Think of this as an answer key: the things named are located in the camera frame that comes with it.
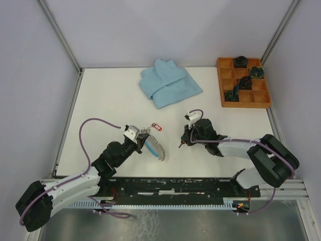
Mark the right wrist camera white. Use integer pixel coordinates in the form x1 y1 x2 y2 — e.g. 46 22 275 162
184 111 203 125

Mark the light blue cloth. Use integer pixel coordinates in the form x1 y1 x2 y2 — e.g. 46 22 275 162
139 59 203 109

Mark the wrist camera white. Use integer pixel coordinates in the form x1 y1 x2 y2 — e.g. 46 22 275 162
123 125 140 142
184 111 203 125

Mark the dark twisted cord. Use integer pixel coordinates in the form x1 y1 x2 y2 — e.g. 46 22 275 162
233 76 253 93

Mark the black coiled cord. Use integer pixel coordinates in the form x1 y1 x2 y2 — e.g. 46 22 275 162
234 55 248 68

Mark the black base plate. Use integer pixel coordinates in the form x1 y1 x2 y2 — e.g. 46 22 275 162
96 177 261 206

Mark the dark green coiled cord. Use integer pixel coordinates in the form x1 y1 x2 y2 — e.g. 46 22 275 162
224 90 239 102

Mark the green yellow coiled cord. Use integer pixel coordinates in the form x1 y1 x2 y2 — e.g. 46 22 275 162
249 65 265 79

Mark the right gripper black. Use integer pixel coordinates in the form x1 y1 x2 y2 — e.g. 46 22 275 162
181 122 207 146

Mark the metal key organizer plate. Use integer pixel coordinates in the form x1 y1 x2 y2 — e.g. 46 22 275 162
140 128 166 161

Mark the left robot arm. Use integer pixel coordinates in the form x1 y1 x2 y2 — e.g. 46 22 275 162
15 134 149 232

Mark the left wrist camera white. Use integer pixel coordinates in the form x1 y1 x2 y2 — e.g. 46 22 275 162
123 125 140 142

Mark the wooden compartment tray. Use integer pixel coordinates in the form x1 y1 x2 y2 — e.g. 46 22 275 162
217 56 272 109

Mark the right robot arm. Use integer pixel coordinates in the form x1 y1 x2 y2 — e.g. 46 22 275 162
181 115 299 196

